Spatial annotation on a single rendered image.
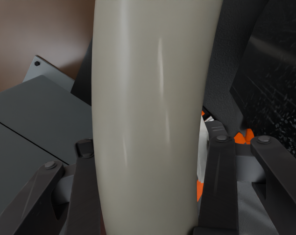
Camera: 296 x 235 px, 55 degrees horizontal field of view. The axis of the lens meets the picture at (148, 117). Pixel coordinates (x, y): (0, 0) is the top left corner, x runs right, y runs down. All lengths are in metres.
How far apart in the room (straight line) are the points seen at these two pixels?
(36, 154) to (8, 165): 0.09
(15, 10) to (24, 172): 0.67
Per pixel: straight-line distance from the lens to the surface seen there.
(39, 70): 1.17
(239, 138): 1.12
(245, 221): 1.34
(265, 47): 0.72
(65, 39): 1.12
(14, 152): 0.75
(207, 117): 1.06
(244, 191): 1.25
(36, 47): 1.17
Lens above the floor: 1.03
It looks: 69 degrees down
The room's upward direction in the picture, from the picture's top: 160 degrees counter-clockwise
